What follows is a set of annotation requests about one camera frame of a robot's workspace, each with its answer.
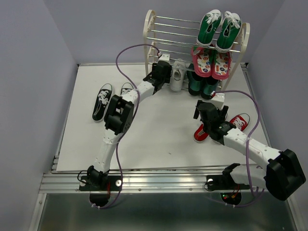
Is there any left green canvas sneaker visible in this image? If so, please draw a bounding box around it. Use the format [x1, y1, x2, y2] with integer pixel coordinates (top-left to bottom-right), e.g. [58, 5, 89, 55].
[196, 9, 222, 48]

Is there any left dark green shoe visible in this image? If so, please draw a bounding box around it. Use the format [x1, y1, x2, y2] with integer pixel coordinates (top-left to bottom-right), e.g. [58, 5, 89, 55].
[186, 64, 204, 96]

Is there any red canvas sneaker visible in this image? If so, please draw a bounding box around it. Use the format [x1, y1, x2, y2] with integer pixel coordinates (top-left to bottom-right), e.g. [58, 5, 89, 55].
[213, 114, 251, 145]
[193, 121, 209, 142]

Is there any white sneaker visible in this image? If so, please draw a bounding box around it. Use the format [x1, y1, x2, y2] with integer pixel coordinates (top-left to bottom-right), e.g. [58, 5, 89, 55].
[170, 60, 186, 91]

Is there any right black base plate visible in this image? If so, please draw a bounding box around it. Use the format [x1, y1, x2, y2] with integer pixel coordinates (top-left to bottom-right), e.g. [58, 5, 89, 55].
[206, 175, 250, 191]

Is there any right pink patterned slipper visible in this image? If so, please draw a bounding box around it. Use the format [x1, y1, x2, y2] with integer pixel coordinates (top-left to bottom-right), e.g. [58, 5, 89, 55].
[211, 51, 232, 80]

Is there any right red canvas sneaker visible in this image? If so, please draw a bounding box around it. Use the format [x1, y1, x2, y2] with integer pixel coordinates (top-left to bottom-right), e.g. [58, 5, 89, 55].
[213, 114, 251, 145]

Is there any right dark green shoe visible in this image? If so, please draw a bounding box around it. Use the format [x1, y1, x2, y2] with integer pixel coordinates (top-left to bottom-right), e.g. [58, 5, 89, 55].
[200, 77, 219, 100]

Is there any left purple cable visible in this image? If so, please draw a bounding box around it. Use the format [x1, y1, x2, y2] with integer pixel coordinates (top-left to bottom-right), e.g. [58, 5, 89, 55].
[92, 44, 161, 209]

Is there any aluminium mounting rail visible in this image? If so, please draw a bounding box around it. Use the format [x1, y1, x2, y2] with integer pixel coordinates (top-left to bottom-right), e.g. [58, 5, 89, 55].
[40, 169, 295, 193]

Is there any right green canvas sneaker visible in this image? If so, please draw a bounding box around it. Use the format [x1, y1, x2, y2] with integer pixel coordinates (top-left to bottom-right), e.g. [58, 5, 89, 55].
[215, 11, 242, 53]

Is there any left pink patterned slipper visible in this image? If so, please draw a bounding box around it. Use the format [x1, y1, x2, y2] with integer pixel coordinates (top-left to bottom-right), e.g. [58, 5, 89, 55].
[191, 46, 213, 77]

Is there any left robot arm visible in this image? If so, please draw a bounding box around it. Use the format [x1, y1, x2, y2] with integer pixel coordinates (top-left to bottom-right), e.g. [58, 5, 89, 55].
[86, 60, 172, 191]

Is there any pink patterned slipper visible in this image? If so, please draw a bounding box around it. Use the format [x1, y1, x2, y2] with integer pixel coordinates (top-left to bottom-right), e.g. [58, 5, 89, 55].
[191, 46, 213, 77]
[211, 51, 232, 80]

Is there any black canvas sneaker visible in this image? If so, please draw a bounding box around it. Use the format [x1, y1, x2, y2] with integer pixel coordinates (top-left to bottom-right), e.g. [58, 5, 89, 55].
[120, 82, 134, 96]
[92, 83, 113, 122]

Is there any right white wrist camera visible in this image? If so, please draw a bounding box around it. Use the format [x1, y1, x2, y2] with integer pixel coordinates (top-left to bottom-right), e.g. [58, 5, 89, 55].
[210, 93, 225, 109]

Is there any dark green shoe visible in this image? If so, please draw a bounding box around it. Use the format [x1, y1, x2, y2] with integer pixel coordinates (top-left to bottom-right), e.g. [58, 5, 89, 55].
[200, 77, 219, 100]
[186, 64, 204, 96]

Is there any left red canvas sneaker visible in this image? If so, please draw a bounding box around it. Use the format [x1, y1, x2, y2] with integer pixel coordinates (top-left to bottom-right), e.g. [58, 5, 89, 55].
[193, 121, 209, 142]

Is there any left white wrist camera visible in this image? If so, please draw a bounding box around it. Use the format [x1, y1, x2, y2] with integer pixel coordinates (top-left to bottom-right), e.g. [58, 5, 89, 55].
[158, 53, 170, 64]

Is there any cream metal shoe shelf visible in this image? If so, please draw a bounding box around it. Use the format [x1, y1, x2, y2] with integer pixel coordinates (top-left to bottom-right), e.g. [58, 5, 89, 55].
[143, 10, 251, 100]

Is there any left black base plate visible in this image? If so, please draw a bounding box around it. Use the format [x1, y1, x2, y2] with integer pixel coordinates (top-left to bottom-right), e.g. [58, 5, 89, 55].
[79, 175, 122, 192]

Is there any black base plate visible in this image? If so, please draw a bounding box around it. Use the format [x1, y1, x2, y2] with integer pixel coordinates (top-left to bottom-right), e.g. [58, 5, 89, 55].
[79, 175, 122, 192]
[206, 175, 250, 191]

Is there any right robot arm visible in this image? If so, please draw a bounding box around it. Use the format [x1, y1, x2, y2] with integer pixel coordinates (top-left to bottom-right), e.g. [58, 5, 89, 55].
[193, 100, 306, 201]

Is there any green canvas sneaker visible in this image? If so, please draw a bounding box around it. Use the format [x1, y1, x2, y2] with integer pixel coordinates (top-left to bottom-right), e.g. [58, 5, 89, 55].
[196, 9, 222, 48]
[215, 11, 242, 53]

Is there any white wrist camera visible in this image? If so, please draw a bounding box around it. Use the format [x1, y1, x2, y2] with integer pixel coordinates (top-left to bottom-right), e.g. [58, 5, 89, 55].
[210, 93, 225, 109]
[158, 53, 170, 64]

